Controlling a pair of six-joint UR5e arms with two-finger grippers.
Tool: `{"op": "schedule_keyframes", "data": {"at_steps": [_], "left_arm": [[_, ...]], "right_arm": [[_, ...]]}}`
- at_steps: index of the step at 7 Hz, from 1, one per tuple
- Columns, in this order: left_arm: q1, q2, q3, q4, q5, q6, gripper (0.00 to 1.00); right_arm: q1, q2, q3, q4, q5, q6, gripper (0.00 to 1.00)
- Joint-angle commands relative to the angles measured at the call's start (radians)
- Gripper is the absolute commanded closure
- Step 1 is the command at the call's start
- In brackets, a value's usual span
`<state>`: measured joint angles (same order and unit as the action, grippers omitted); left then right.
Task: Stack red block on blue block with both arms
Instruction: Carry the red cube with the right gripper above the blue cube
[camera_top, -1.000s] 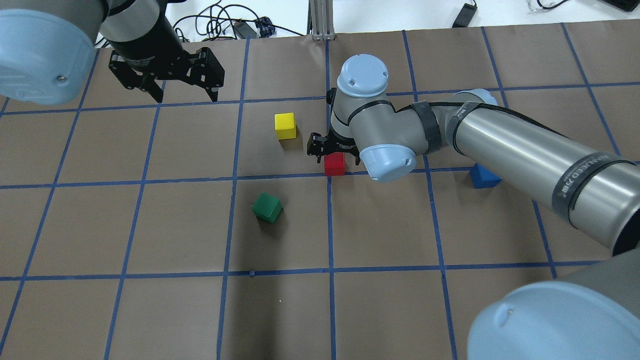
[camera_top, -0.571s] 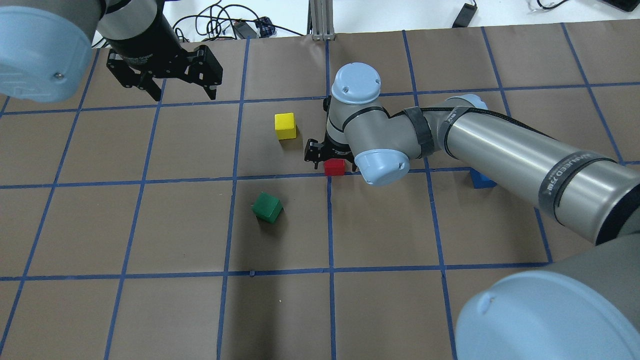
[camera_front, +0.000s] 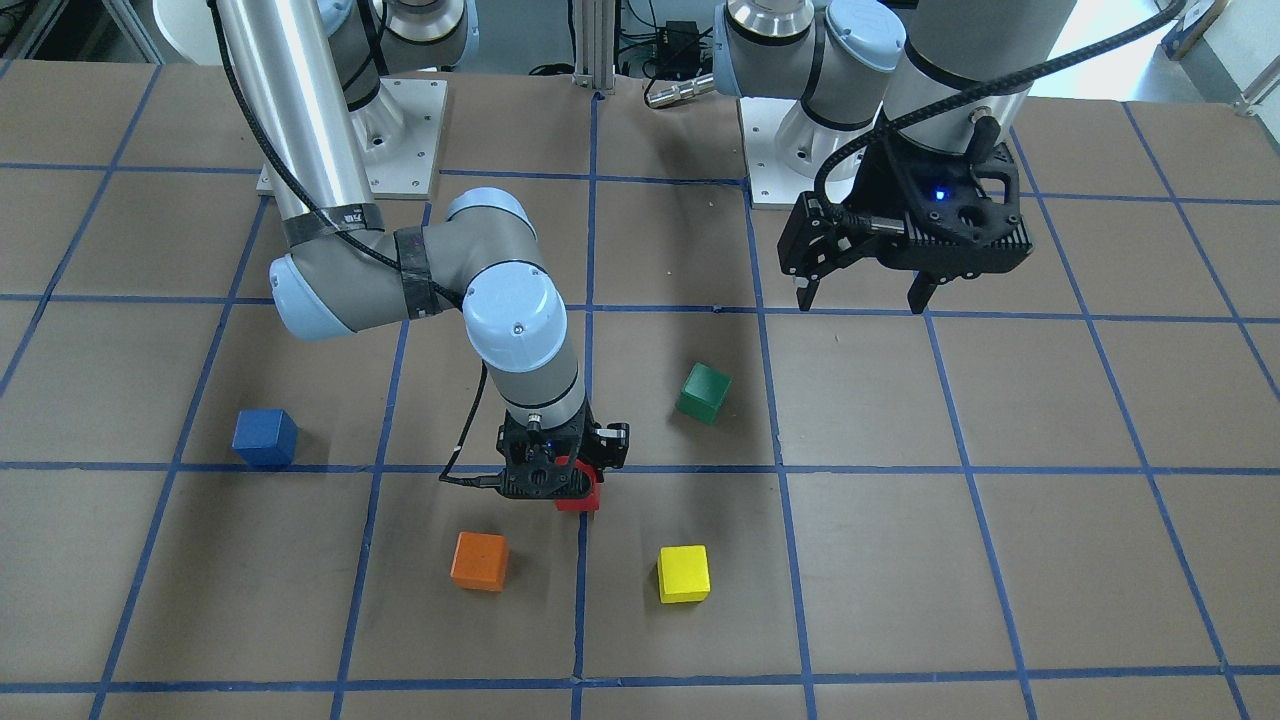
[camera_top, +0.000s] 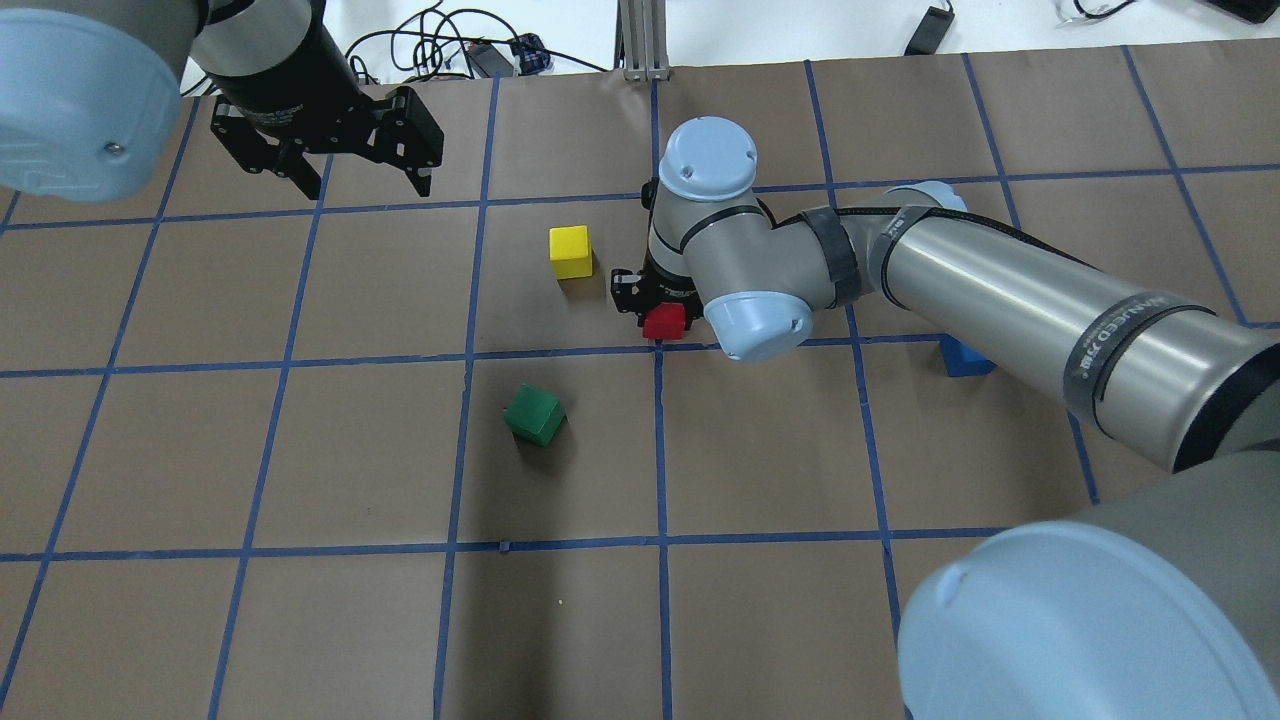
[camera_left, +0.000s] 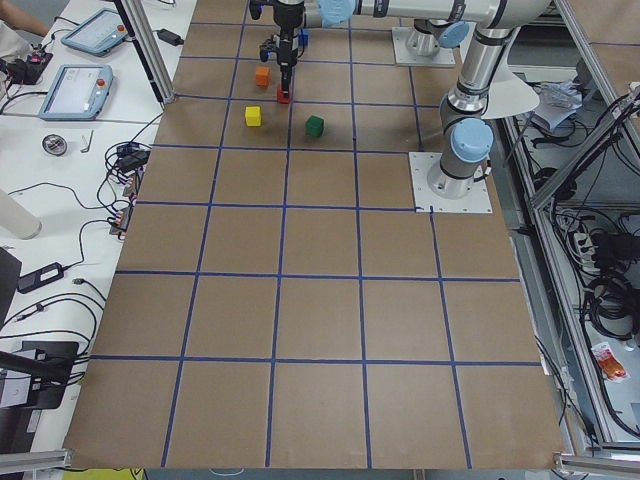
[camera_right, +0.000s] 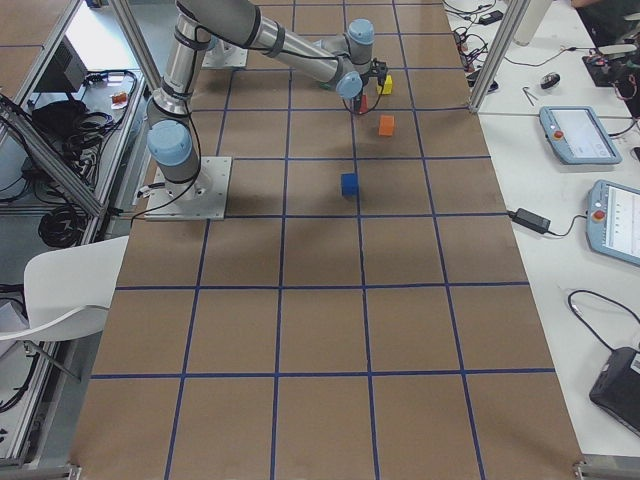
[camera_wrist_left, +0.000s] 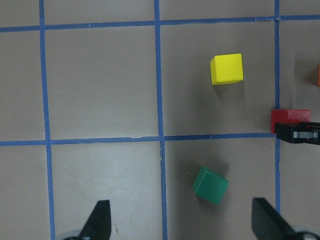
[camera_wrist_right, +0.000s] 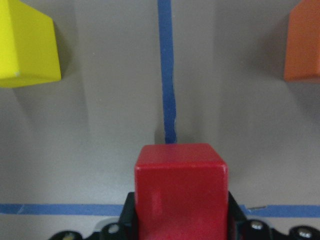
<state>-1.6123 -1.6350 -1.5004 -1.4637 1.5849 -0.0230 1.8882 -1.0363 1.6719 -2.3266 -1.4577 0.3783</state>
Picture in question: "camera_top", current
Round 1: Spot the red wooden block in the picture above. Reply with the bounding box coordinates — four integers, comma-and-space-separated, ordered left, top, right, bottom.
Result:
640, 304, 689, 342

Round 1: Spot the black power adapter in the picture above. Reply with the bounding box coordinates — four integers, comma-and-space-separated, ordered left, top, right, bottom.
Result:
902, 5, 955, 56

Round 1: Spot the aluminium frame post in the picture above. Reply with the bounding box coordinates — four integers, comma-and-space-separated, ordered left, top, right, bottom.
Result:
614, 0, 671, 82

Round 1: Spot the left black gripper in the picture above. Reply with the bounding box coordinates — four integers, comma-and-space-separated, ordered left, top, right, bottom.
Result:
210, 86, 445, 201

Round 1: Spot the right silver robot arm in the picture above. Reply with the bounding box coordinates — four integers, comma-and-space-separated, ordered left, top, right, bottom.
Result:
611, 117, 1279, 719

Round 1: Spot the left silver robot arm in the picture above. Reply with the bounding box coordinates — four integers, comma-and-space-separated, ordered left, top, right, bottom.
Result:
1, 1, 444, 202

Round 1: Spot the yellow wooden block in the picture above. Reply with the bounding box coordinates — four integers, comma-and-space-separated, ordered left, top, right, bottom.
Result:
548, 225, 595, 281

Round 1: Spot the green wooden block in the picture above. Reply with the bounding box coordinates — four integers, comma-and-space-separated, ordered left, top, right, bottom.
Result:
503, 384, 567, 448

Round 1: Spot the blue wooden block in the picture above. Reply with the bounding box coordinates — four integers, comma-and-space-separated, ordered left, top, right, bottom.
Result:
940, 336, 997, 378

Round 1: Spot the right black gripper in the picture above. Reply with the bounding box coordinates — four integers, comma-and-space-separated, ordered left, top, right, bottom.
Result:
611, 263, 703, 322

